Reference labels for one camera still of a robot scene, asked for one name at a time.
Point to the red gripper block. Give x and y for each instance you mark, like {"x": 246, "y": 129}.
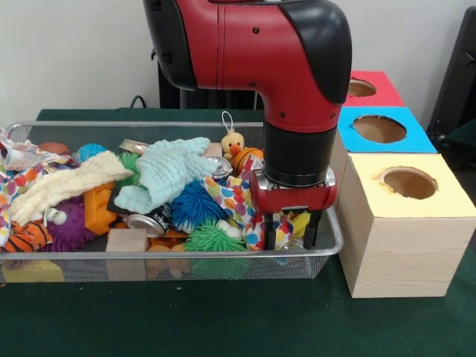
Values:
{"x": 290, "y": 199}

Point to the clear plastic bottle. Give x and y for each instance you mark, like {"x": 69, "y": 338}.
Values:
{"x": 291, "y": 244}

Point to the colourful polka-dot cloth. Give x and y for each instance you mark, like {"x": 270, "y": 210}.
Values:
{"x": 238, "y": 201}

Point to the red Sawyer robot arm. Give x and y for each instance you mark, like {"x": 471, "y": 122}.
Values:
{"x": 260, "y": 52}

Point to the wooden box with three holes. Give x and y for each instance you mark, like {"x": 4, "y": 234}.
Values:
{"x": 401, "y": 253}

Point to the shallow clear mesh bin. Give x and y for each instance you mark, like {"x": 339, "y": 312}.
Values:
{"x": 149, "y": 268}

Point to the small orange basketball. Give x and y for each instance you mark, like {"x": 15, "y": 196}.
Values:
{"x": 248, "y": 158}

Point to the yellow duck toy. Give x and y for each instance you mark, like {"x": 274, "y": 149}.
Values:
{"x": 232, "y": 143}

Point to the dark green tablecloth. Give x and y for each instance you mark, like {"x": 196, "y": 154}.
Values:
{"x": 223, "y": 320}

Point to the mint green knit cloth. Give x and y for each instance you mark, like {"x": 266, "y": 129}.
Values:
{"x": 167, "y": 171}

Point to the black drink can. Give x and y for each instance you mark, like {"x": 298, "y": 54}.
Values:
{"x": 147, "y": 223}

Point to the green spiky ball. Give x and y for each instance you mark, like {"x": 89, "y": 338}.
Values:
{"x": 128, "y": 160}

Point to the dark green side table cloth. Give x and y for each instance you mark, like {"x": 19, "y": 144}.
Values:
{"x": 462, "y": 134}

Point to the black floor stand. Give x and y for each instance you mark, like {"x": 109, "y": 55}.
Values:
{"x": 457, "y": 82}

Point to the cream cloth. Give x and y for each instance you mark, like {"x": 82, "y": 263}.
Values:
{"x": 67, "y": 186}

